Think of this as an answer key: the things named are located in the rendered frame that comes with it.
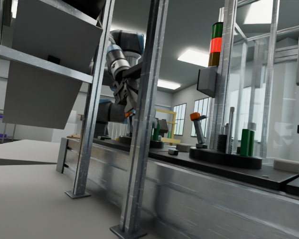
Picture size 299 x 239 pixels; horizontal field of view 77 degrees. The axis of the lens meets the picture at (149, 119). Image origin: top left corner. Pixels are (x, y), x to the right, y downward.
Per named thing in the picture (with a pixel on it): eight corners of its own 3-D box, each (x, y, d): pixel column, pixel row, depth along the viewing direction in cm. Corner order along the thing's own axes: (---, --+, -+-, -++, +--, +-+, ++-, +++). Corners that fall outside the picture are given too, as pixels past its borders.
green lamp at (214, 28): (208, 39, 65) (209, 26, 66) (214, 45, 69) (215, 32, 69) (222, 35, 62) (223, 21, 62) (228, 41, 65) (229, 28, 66)
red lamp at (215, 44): (206, 53, 65) (208, 39, 65) (212, 58, 68) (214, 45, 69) (220, 50, 61) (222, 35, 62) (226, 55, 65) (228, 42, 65)
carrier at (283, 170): (141, 160, 39) (149, 101, 40) (199, 159, 56) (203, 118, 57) (280, 200, 22) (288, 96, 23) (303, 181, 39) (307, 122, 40)
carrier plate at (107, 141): (84, 143, 57) (85, 136, 57) (141, 147, 74) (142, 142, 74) (136, 158, 40) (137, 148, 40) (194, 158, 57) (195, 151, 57)
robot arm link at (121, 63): (133, 63, 72) (116, 55, 66) (137, 71, 70) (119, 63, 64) (122, 78, 76) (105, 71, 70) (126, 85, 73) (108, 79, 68)
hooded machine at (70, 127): (53, 150, 644) (60, 109, 655) (72, 152, 660) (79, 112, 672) (48, 153, 574) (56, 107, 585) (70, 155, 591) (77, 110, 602)
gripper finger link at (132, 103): (131, 124, 58) (127, 104, 64) (143, 112, 55) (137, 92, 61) (123, 121, 56) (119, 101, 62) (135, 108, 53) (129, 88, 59)
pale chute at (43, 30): (1, 123, 42) (4, 109, 44) (64, 130, 49) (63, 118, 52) (18, -10, 27) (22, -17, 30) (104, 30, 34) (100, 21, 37)
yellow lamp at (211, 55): (204, 67, 64) (206, 53, 65) (211, 71, 68) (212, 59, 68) (219, 64, 61) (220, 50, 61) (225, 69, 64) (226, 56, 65)
